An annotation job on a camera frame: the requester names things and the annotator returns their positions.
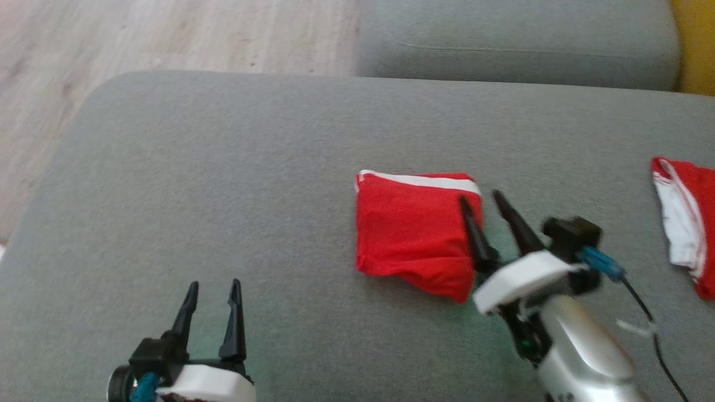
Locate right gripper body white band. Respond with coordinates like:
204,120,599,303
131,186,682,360
472,250,587,317

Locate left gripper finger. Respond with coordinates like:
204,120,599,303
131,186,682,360
169,280,199,337
218,278,248,363

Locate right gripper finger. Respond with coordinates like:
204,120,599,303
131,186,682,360
458,194,502,274
492,190,546,259

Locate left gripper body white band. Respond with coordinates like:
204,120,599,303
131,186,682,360
156,363,256,402

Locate red shorts white bands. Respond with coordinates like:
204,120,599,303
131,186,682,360
355,169,484,305

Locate red trousers striped white waistband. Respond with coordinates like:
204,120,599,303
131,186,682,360
651,156,715,302

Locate large grey sofa seat cushion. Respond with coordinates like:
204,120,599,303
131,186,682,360
0,70,715,402

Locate yellow sofa backrest cushion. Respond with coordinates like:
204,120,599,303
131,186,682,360
669,0,715,97

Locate white cable tie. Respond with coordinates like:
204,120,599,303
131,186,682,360
616,318,655,337

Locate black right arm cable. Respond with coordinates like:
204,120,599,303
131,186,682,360
619,276,690,402

